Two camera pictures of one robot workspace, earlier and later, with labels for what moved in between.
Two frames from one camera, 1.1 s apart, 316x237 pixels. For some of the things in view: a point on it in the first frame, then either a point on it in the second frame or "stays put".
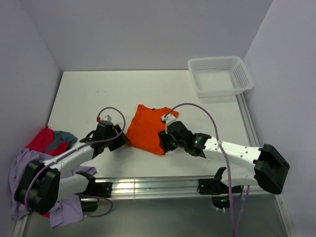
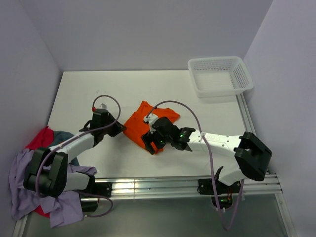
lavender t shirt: [69, 211] stays put
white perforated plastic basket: [218, 76] stays put
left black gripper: [120, 140] -> [118, 128]
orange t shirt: [147, 123] stays put
